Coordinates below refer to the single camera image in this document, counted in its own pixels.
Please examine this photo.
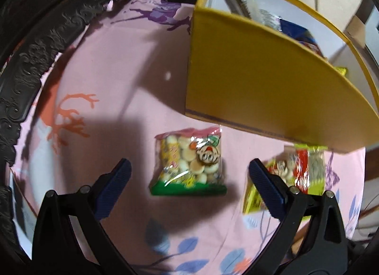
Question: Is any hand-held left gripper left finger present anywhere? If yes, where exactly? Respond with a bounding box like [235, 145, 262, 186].
[31, 158, 138, 275]

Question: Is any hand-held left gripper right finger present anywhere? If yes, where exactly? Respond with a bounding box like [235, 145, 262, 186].
[248, 158, 349, 275]

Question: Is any cartoon small biscuit packet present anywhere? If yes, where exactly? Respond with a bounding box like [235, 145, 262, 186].
[149, 125, 228, 196]

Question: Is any yellow cardboard box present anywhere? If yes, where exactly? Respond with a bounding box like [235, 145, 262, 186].
[184, 0, 379, 154]

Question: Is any blue snack packet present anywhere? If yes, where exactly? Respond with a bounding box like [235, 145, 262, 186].
[280, 19, 315, 44]

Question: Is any yellow-green snack packet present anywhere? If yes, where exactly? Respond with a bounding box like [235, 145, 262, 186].
[242, 182, 311, 222]

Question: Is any red-orange nut packet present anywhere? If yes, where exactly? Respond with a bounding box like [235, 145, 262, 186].
[266, 145, 310, 194]

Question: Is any clear green seed packet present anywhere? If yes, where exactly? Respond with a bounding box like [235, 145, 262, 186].
[306, 144, 329, 195]

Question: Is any pink printed bedsheet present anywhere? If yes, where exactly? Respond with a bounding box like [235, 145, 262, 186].
[9, 0, 368, 275]

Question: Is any dark carved wooden headboard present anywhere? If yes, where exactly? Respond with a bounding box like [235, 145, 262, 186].
[0, 0, 166, 264]

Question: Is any silver snack packet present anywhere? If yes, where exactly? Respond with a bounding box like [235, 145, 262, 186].
[257, 9, 282, 31]

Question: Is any cardboard corner protector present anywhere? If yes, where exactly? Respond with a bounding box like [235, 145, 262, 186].
[343, 15, 368, 50]

